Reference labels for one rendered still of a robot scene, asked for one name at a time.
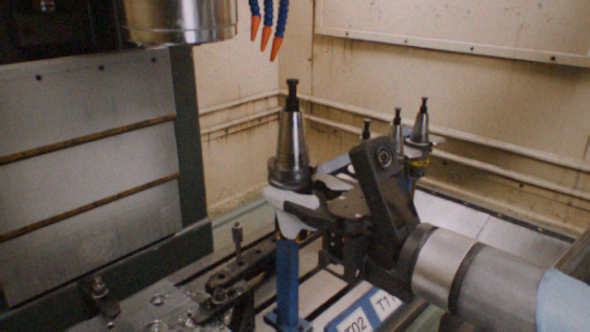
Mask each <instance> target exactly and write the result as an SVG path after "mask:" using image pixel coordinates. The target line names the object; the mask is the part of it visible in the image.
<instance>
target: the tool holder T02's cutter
mask: <svg viewBox="0 0 590 332"><path fill-rule="evenodd" d="M275 232H276V233H277V238H278V239H279V240H282V241H284V242H286V241H287V240H288V239H289V238H287V237H285V236H284V235H283V234H282V232H281V230H280V228H279V225H278V221H277V213H276V215H275ZM307 233H308V234H310V230H308V229H301V230H300V232H299V234H298V235H297V237H296V238H295V242H296V243H298V242H300V241H303V240H305V239H307Z"/></svg>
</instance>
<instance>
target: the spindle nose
mask: <svg viewBox="0 0 590 332"><path fill-rule="evenodd" d="M116 3H117V8H118V15H119V21H120V25H121V26H122V29H123V35H124V38H125V39H126V40H128V41H129V42H132V43H137V44H145V45H159V46H180V45H197V44H208V43H214V42H224V41H227V40H230V39H232V38H234V37H235V36H236V35H237V33H238V31H237V22H238V21H239V20H238V1H237V0H116Z"/></svg>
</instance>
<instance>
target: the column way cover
mask: <svg viewBox="0 0 590 332"><path fill-rule="evenodd" d="M176 116H177V115H176V108H175V99H174V90H173V82H172V73H171V59H170V50H169V47H166V46H160V47H159V48H153V49H146V50H144V49H142V48H133V49H126V50H112V51H106V52H100V53H87V54H81V55H74V56H67V57H60V58H54V59H46V60H40V61H33V62H27V63H19V64H13V65H0V287H1V290H2V292H3V295H4V299H5V301H6V303H7V305H8V306H9V307H12V306H14V305H17V304H19V303H21V302H24V301H26V300H28V299H30V298H32V297H34V296H36V295H39V294H41V293H43V292H45V291H48V290H50V289H52V288H54V287H56V286H59V285H61V284H63V283H65V282H67V281H68V280H71V279H74V278H76V277H78V276H81V275H83V274H85V273H87V272H89V271H91V270H93V269H95V268H97V267H100V266H103V265H105V264H107V263H109V262H111V261H113V260H115V259H117V258H119V257H121V256H123V255H126V254H128V253H130V252H132V251H134V250H136V249H138V248H140V247H142V246H144V245H147V244H149V243H152V242H155V241H157V240H158V239H160V238H162V237H167V236H169V235H171V234H173V233H175V232H177V231H180V230H182V229H183V221H182V212H181V205H180V197H179V189H178V182H177V178H178V177H179V176H180V170H179V161H178V154H177V146H176V137H175V129H174V121H173V120H174V119H175V117H176Z"/></svg>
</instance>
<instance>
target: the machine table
mask: <svg viewBox="0 0 590 332"><path fill-rule="evenodd" d="M274 228H275V221H274V220H273V222H271V223H269V224H267V225H265V226H264V227H262V228H260V229H256V230H254V231H252V232H250V233H248V234H246V235H244V236H243V237H242V242H241V255H244V254H245V253H247V252H248V251H250V250H251V249H253V248H254V247H256V246H257V245H258V244H259V243H261V242H260V241H262V242H263V241H264V240H265V239H268V238H269V237H271V236H272V235H273V233H275V230H273V229H274ZM323 233H324V230H318V231H314V232H312V233H310V234H309V235H307V239H305V240H303V241H300V281H299V316H300V317H302V318H303V319H305V320H306V321H308V322H310V323H311V322H313V323H311V324H312V325H313V328H314V329H313V330H311V331H310V332H317V331H318V332H323V328H324V326H325V325H327V324H328V323H329V322H330V321H331V320H333V319H334V318H335V317H336V316H338V315H339V314H340V313H341V312H343V311H344V310H345V309H346V308H348V307H349V306H350V305H351V304H352V303H354V302H355V301H356V300H357V299H358V298H359V297H360V296H361V295H362V294H363V293H364V292H365V291H367V290H368V289H369V288H370V287H372V286H373V285H372V284H370V283H369V282H367V281H365V280H363V279H362V280H360V281H359V282H358V283H357V284H356V285H355V286H352V285H350V284H348V283H347V282H346V281H344V280H342V279H340V278H338V277H336V276H334V275H332V274H329V273H327V272H325V271H323V270H322V269H321V268H319V267H317V262H318V250H322V251H323V249H322V234H323ZM255 235H256V236H255ZM259 236H260V237H259ZM317 236H318V237H317ZM245 243H246V244H245ZM232 250H233V251H234V250H235V243H234V242H232V243H230V244H228V245H226V246H224V247H222V248H220V249H218V250H217V251H216V252H214V253H212V254H210V255H207V256H205V257H203V258H201V259H199V260H198V261H196V262H194V263H193V264H191V265H189V266H187V267H184V268H183V269H181V270H180V271H178V272H176V273H174V274H172V275H170V276H168V277H167V278H165V279H163V280H161V281H159V282H157V283H155V284H153V285H151V286H149V287H147V288H145V289H143V290H142V291H146V290H148V289H150V288H151V287H153V286H155V285H157V284H159V283H161V282H162V281H164V280H168V281H169V283H173V285H174V286H176V287H177V286H178V285H179V287H180V285H181V286H182V287H183V288H181V290H180V289H179V288H178V289H179V290H180V291H181V292H183V293H184V294H185V295H186V296H188V297H189V296H190V294H191V293H192V295H191V297H192V296H193V297H194V299H193V298H191V297H189V298H190V299H191V300H193V301H194V302H196V303H197V304H198V305H199V306H201V305H202V304H203V303H204V302H206V301H208V300H209V299H211V298H213V297H212V295H210V294H208V293H207V292H206V287H205V283H206V281H207V279H208V277H211V276H212V275H214V273H217V272H218V271H220V270H221V269H222V268H224V267H226V266H227V265H229V264H230V263H231V262H232V261H234V260H235V259H236V253H235V251H234V252H233V251H232ZM243 250H244V251H245V252H244V251H243ZM226 252H227V253H226ZM223 256H225V257H223ZM228 260H230V261H229V263H228ZM209 261H212V262H209ZM221 262H222V264H221ZM200 263H201V265H200ZM209 263H210V264H209ZM213 263H214V264H213ZM208 264H209V265H208ZM223 264H224V265H223ZM215 267H216V268H215ZM326 267H327V268H329V269H331V270H333V271H334V272H336V273H337V274H339V275H342V276H344V267H343V266H341V265H339V264H337V265H336V266H334V265H332V264H330V263H329V258H327V262H326ZM213 268H214V269H213ZM199 269H200V271H199ZM216 270H217V271H216ZM208 271H209V272H208ZM215 271H216V272H215ZM212 272H213V273H212ZM204 273H205V275H204ZM187 275H188V276H187ZM244 280H245V281H247V282H248V283H250V284H251V285H253V286H254V307H255V329H253V330H251V331H250V332H282V331H280V330H279V329H278V328H276V327H273V326H272V325H270V323H267V321H266V320H265V319H264V315H265V314H266V313H268V312H269V311H270V310H271V309H272V308H274V307H275V306H277V292H276V284H275V283H276V270H275V269H274V268H272V267H271V266H269V265H263V266H262V267H260V268H258V269H257V270H256V271H255V272H252V273H251V274H249V275H248V276H247V277H245V278H244ZM180 281H181V282H180ZM194 281H195V282H194ZM201 281H202V282H201ZM176 282H177V283H176ZM196 282H199V283H198V284H197V283H196ZM184 283H185V284H184ZM187 285H189V286H188V287H187ZM191 286H192V287H191ZM184 287H186V288H184ZM190 291H191V293H190ZM202 291H203V292H202ZM140 292H141V291H140ZM187 292H189V294H188V293H187ZM197 292H199V293H197ZM138 293H139V292H138ZM194 293H195V296H194ZM196 293H197V294H196ZM136 294H137V293H134V294H132V295H130V296H128V297H126V298H124V299H123V300H121V301H119V302H123V301H125V300H127V299H129V298H131V297H133V296H134V295H136ZM207 295H208V296H207ZM204 296H205V297H204ZM209 296H210V297H209ZM200 301H201V302H200ZM301 305H302V306H301ZM317 306H318V307H317ZM316 307H317V308H316ZM328 307H329V308H328ZM340 307H341V308H340ZM302 309H303V310H302ZM342 309H343V310H342ZM264 310H265V311H264ZM444 313H445V311H444V310H443V309H441V308H440V307H438V306H436V305H434V304H432V303H430V302H427V301H425V300H424V299H422V298H420V297H419V296H418V295H415V296H414V299H413V301H412V302H411V303H410V304H407V303H406V304H405V305H404V306H403V307H402V308H401V309H400V310H399V311H398V312H396V313H395V314H394V315H393V316H392V317H391V318H390V319H389V320H388V321H387V322H386V323H385V324H384V325H383V326H381V327H380V328H379V329H378V330H377V331H376V332H428V331H429V330H430V329H431V328H432V327H433V326H434V324H435V323H436V322H437V320H438V319H439V318H440V317H441V316H442V315H443V314H444ZM261 316H262V317H261ZM320 316H321V317H320ZM330 319H331V320H330ZM329 320H330V321H329ZM319 322H321V323H319ZM326 322H328V323H326ZM315 328H316V330H315ZM317 328H318V329H317ZM321 329H322V330H321ZM314 330H315V331H314Z"/></svg>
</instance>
